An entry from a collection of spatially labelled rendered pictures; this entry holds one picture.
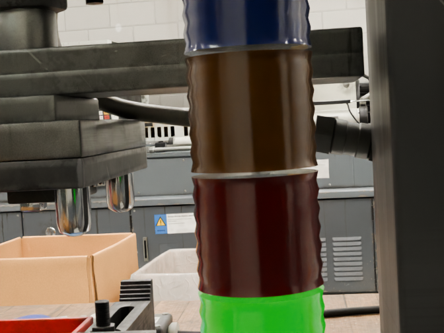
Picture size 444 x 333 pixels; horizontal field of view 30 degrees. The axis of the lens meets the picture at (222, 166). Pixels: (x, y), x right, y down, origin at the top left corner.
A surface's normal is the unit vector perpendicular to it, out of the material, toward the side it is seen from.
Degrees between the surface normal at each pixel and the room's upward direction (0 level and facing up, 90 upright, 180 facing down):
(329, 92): 90
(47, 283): 87
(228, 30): 104
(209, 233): 76
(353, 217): 90
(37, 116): 90
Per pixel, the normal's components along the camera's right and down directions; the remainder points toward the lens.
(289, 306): 0.36, 0.27
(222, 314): -0.62, -0.17
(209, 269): -0.80, -0.17
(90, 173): 0.99, -0.05
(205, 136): -0.69, 0.32
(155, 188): -0.15, 0.06
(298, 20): 0.73, -0.25
